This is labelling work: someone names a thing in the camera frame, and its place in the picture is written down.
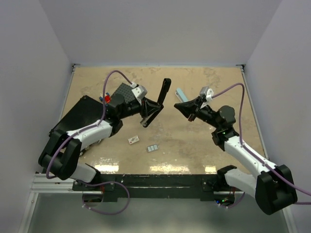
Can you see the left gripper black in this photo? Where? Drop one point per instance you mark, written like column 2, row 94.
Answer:
column 146, row 107

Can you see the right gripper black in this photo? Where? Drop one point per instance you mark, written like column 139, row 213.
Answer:
column 190, row 108

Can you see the light blue stapler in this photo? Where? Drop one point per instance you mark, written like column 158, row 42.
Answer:
column 180, row 95

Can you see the white staple box sleeve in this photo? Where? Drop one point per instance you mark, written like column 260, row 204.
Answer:
column 133, row 140

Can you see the black stapler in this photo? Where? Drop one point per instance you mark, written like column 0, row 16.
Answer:
column 162, row 95

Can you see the staple box tray with staples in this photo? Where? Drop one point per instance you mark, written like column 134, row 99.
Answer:
column 152, row 148

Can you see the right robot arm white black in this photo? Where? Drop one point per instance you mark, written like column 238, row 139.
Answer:
column 270, row 185

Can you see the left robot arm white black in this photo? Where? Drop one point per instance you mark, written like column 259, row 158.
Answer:
column 63, row 163

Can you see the grey lego baseplate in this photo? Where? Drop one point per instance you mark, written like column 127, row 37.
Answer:
column 126, row 91

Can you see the red blue lego car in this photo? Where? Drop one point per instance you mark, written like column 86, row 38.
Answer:
column 106, row 98

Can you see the black flat case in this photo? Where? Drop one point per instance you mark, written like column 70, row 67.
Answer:
column 80, row 127

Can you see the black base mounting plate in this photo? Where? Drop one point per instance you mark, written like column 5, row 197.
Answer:
column 204, row 187

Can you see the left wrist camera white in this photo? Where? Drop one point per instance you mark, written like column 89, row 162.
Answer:
column 139, row 92

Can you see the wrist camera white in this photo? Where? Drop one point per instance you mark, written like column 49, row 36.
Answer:
column 206, row 93
column 139, row 92

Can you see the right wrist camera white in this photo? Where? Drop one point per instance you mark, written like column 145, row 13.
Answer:
column 206, row 93

